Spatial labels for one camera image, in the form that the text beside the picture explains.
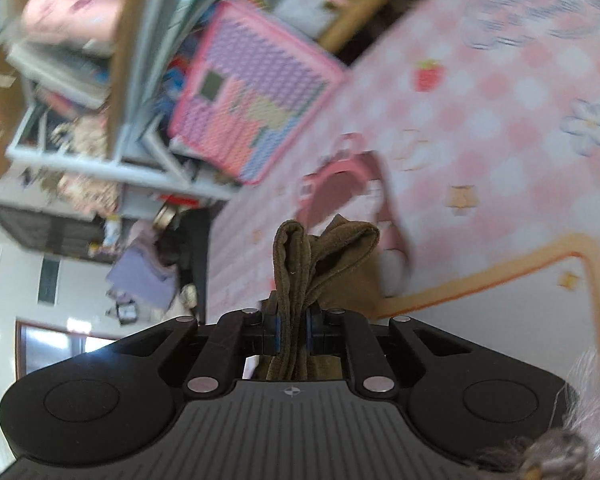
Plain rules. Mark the dark drawer cabinet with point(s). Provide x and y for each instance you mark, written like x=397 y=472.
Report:
x=45 y=232

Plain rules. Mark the pink toy learning board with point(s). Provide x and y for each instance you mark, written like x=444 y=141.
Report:
x=260 y=95

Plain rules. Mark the pink checked printed blanket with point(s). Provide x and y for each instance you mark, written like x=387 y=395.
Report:
x=480 y=125

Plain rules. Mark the fuzzy grey garment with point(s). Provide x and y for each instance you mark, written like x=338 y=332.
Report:
x=580 y=425

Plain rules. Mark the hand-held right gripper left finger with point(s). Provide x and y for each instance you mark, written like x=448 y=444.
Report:
x=270 y=332

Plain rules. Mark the wooden bookshelf with pale frame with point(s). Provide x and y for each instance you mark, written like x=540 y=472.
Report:
x=125 y=50

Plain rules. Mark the round metal tin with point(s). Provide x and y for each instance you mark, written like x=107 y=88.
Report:
x=165 y=216

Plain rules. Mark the brown pants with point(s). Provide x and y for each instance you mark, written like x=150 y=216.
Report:
x=330 y=250

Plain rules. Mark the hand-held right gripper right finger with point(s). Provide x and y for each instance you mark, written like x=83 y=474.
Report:
x=316 y=332

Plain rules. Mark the pink box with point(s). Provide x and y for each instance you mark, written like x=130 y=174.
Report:
x=70 y=15

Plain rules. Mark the stack of white books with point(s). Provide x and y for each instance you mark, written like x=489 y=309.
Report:
x=60 y=72

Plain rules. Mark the purple cloth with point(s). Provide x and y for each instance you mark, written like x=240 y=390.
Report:
x=142 y=280

